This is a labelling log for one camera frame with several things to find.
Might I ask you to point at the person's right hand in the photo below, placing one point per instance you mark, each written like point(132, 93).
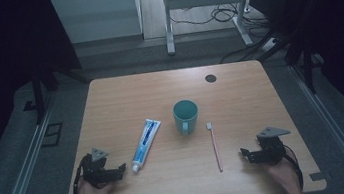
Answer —
point(284, 176)

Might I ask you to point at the white power strip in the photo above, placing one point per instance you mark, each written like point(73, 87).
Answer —
point(270, 44)

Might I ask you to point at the black metal stand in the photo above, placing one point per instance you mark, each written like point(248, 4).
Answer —
point(307, 65)
point(38, 94)

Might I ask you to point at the blue and white toothpaste tube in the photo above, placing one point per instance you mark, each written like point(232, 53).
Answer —
point(145, 144)

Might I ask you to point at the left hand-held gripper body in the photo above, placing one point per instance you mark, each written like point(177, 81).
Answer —
point(97, 172)

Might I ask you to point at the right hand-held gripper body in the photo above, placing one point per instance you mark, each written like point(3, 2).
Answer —
point(273, 151)

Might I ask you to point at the aluminium floor rail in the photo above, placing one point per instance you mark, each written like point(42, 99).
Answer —
point(339, 135)
point(22, 177)

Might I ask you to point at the dark round table grommet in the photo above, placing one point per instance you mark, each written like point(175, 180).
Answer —
point(211, 78)

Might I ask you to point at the pink toothbrush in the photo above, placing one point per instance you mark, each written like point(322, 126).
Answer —
point(216, 151)

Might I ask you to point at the white cabinet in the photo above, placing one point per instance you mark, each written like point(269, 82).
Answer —
point(95, 16)

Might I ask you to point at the teal cup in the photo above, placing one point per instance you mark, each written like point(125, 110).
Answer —
point(185, 118)

